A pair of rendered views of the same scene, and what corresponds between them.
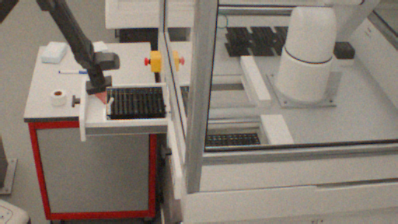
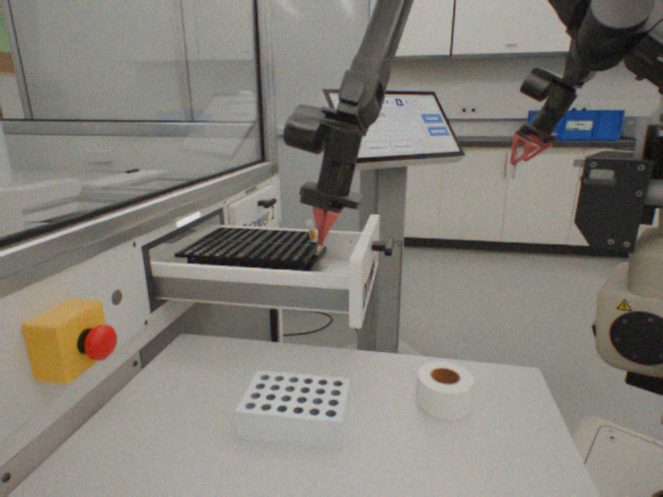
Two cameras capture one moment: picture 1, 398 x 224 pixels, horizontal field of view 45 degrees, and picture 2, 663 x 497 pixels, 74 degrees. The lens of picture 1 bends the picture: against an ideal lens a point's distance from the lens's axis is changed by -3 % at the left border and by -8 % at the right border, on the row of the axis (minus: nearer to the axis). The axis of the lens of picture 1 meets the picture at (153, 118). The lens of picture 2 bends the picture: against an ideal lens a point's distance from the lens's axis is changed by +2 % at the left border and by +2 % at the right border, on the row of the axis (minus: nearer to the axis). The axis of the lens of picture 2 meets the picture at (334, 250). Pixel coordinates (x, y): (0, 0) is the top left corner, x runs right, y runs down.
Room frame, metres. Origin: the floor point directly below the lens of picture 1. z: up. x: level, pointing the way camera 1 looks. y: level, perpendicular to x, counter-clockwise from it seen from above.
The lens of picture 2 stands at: (2.28, 0.41, 1.13)
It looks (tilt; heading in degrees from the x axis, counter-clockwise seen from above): 18 degrees down; 195
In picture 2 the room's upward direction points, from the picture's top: straight up
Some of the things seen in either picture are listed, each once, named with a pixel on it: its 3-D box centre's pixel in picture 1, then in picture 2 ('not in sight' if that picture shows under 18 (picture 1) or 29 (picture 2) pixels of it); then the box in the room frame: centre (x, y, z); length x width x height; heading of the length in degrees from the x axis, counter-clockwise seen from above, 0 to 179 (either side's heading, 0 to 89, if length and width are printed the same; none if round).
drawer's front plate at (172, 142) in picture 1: (173, 158); (256, 215); (1.28, -0.07, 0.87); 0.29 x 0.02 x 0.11; 5
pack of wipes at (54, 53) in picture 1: (54, 52); not in sight; (2.16, 0.51, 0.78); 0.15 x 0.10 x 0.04; 172
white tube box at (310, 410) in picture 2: not in sight; (296, 406); (1.85, 0.24, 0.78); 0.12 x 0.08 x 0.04; 97
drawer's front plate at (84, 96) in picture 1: (84, 107); (366, 262); (1.57, 0.27, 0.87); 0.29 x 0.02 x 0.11; 5
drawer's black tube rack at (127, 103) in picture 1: (134, 106); (257, 258); (1.59, 0.07, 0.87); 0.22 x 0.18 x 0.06; 95
